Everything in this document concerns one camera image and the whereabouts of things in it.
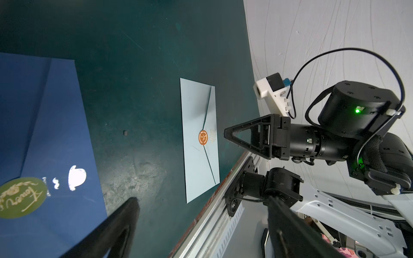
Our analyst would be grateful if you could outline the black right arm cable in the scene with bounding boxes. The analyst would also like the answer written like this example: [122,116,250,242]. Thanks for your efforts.
[285,47,406,120]

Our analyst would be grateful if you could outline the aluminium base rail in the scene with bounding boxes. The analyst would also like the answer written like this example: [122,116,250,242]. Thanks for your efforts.
[169,152,269,258]

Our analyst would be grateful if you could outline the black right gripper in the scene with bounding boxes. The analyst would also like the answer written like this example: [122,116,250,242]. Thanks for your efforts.
[224,81,411,195]

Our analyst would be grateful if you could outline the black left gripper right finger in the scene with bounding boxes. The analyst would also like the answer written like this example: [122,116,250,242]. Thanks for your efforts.
[266,197,343,258]

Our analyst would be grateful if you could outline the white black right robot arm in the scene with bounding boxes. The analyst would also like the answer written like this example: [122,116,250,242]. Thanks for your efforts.
[224,78,413,258]

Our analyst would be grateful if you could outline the light teal envelope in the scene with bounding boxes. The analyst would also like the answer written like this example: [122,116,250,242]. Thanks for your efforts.
[180,78,220,203]

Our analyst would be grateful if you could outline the white vented strip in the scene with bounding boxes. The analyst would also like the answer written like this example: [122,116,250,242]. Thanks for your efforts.
[210,203,245,258]

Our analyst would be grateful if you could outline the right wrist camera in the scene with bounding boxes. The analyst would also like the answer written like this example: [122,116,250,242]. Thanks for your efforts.
[253,73,292,117]

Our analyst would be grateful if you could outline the blue envelope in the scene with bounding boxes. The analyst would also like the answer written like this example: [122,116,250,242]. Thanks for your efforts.
[1,53,107,258]

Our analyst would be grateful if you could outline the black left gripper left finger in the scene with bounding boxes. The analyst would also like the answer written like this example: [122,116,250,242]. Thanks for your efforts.
[62,197,140,258]

